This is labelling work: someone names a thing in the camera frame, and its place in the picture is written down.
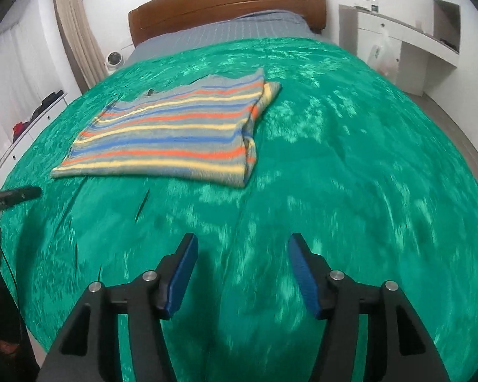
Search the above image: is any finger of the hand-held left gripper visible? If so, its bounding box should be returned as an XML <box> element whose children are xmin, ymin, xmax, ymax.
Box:
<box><xmin>0</xmin><ymin>186</ymin><xmax>42</xmax><ymax>213</ymax></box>

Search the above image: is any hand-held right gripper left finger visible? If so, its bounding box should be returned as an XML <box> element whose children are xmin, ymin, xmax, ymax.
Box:
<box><xmin>36</xmin><ymin>233</ymin><xmax>199</xmax><ymax>382</ymax></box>

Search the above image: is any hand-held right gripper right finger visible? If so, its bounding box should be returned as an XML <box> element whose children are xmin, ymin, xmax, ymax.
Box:
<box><xmin>287</xmin><ymin>233</ymin><xmax>451</xmax><ymax>382</ymax></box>

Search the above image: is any striped knit sweater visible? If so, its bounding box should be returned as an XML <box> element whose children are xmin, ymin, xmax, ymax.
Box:
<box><xmin>50</xmin><ymin>67</ymin><xmax>283</xmax><ymax>189</ymax></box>

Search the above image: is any dark clothes pile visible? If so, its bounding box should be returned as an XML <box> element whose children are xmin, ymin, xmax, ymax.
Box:
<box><xmin>30</xmin><ymin>91</ymin><xmax>65</xmax><ymax>122</ymax></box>

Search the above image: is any white dresser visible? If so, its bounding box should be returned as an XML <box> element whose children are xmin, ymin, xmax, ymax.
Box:
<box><xmin>0</xmin><ymin>91</ymin><xmax>69</xmax><ymax>186</ymax></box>

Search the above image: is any green blanket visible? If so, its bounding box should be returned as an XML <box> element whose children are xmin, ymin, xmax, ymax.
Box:
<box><xmin>0</xmin><ymin>37</ymin><xmax>478</xmax><ymax>382</ymax></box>

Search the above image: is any beige curtain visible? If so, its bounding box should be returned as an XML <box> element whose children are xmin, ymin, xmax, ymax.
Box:
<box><xmin>53</xmin><ymin>0</ymin><xmax>109</xmax><ymax>93</ymax></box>

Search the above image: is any translucent plastic bag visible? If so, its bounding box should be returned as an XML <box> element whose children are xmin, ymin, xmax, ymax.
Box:
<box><xmin>366</xmin><ymin>28</ymin><xmax>400</xmax><ymax>80</ymax></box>

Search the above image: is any grey bed sheet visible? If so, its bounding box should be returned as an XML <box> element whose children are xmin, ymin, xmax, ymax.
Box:
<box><xmin>123</xmin><ymin>9</ymin><xmax>323</xmax><ymax>66</ymax></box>

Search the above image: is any white desk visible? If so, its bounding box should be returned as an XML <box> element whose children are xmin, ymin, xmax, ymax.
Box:
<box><xmin>338</xmin><ymin>0</ymin><xmax>461</xmax><ymax>97</ymax></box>

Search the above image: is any wooden bed headboard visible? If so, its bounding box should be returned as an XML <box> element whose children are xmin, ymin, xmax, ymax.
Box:
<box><xmin>127</xmin><ymin>0</ymin><xmax>328</xmax><ymax>48</ymax></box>

